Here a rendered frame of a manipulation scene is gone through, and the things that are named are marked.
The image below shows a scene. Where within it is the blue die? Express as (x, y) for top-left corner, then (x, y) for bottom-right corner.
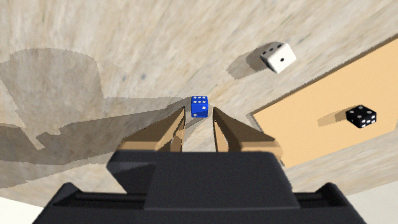
(191, 96), (208, 117)

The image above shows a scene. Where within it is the white die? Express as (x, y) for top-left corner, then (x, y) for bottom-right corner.
(260, 41), (296, 74)

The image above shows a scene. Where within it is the tan flat mat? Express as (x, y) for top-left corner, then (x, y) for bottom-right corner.
(253, 35), (398, 168)

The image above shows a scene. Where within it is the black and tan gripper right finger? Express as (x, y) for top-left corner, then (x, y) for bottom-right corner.
(213, 107), (284, 162)

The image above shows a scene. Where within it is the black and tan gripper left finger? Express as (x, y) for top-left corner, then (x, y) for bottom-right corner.
(115, 107), (186, 152)

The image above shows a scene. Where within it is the black die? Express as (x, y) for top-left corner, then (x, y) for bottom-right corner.
(346, 105), (377, 129)

